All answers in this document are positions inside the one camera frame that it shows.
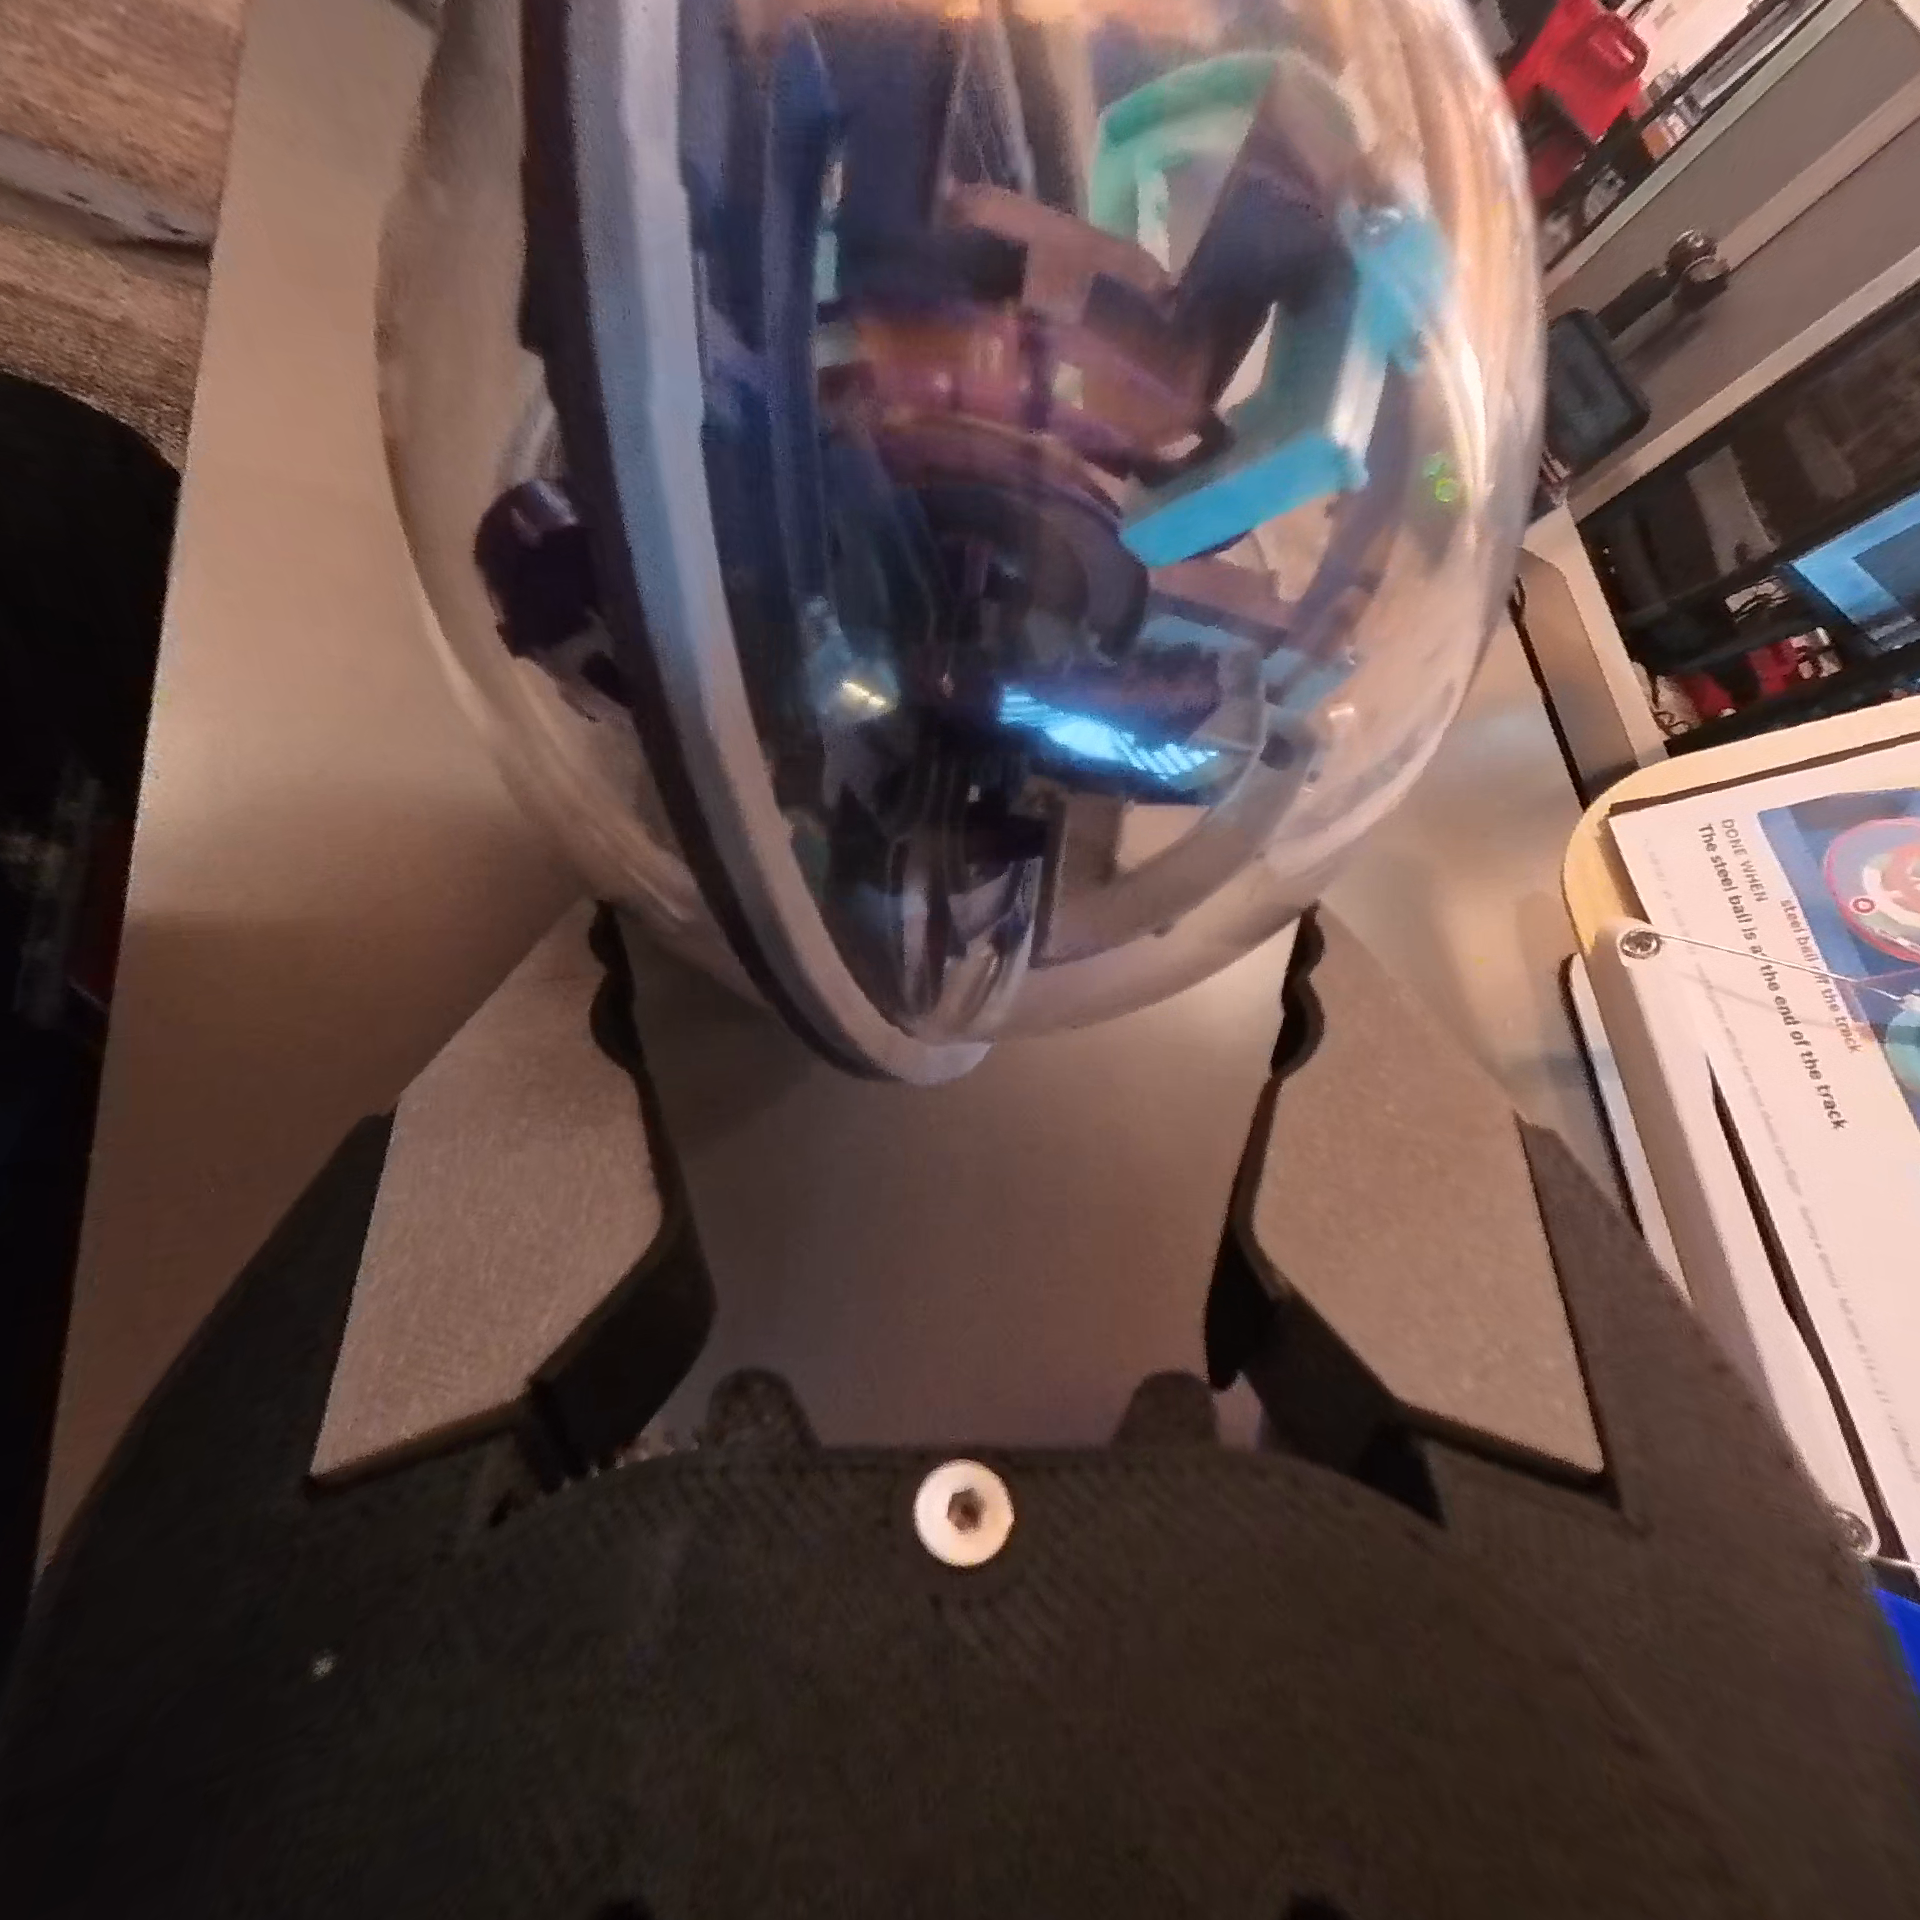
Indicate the clear plastic maze ball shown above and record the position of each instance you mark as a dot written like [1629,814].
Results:
[960,495]

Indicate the black box device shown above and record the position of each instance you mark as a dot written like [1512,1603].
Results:
[1598,395]

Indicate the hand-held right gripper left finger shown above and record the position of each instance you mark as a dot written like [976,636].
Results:
[482,1246]

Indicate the red tool case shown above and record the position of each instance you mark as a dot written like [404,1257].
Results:
[1576,77]

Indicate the printed instruction sheet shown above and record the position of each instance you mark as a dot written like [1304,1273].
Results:
[1799,975]

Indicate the computer monitor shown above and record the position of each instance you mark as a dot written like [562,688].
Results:
[1858,579]

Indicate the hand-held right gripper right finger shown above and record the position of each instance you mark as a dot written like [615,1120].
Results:
[1411,1230]

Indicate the white sheet holder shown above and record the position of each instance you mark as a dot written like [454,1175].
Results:
[1666,1077]

